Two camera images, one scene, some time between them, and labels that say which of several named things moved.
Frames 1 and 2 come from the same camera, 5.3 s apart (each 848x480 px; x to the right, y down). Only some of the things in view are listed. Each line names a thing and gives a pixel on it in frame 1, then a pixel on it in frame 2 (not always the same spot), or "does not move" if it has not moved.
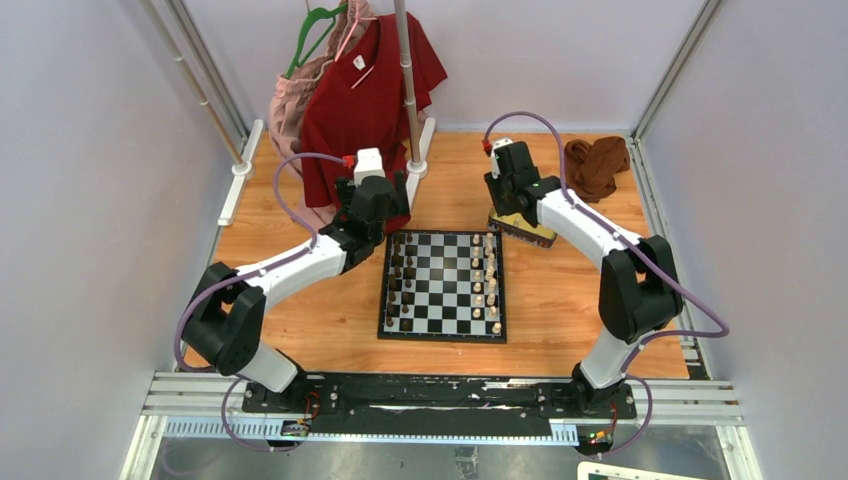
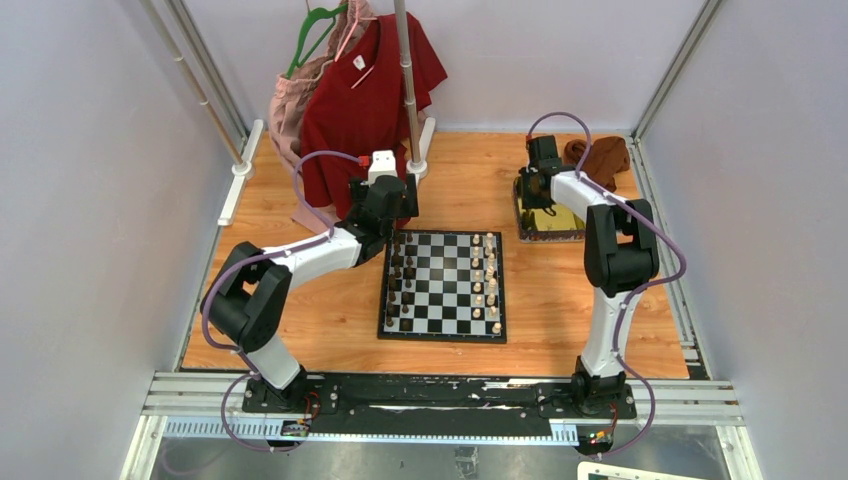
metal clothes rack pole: x=402 y=34 does not move
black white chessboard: x=442 y=286 does not move
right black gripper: x=493 y=184 → x=530 y=201
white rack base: x=419 y=170 does not move
